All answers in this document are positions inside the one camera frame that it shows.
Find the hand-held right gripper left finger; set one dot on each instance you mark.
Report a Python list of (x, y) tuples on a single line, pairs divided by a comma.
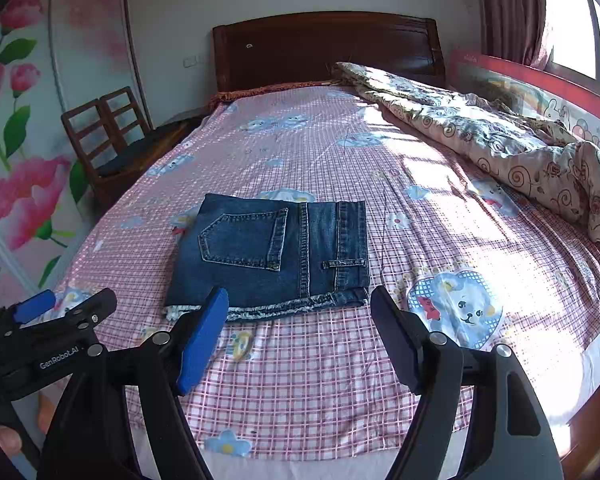
[(202, 345)]

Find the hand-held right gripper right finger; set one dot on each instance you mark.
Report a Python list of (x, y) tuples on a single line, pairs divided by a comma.
[(400, 347)]

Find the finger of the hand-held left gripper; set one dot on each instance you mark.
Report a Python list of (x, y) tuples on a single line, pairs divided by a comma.
[(35, 306), (92, 307)]

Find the blue denim pants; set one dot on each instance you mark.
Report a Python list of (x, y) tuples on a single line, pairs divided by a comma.
[(260, 260)]

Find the person's left hand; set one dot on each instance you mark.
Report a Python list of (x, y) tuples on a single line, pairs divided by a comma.
[(7, 440)]

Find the white mattress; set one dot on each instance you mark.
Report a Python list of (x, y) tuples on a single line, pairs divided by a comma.
[(290, 467)]

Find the dark chair cushion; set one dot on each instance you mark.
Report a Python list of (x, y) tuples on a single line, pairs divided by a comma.
[(140, 152)]

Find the wooden chair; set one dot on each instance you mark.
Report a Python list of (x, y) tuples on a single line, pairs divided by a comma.
[(85, 130)]

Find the floral wardrobe doors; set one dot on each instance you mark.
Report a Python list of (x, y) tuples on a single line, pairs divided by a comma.
[(30, 110)]

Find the pink checked printed bed sheet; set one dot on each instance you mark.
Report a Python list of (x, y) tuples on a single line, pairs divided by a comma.
[(330, 160)]

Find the floral swirl quilt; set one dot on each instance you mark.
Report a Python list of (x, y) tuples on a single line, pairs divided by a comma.
[(505, 145)]

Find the dark wooden headboard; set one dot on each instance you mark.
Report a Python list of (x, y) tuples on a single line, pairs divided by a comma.
[(320, 45)]

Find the brown red curtain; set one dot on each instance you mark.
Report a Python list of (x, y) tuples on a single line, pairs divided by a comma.
[(510, 10)]

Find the window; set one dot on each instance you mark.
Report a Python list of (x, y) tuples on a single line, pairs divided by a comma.
[(575, 25)]

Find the white wall socket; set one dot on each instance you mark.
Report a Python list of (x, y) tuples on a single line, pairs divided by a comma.
[(191, 61)]

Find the red framed bed rail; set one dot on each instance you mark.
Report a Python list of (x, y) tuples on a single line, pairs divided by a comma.
[(530, 90)]

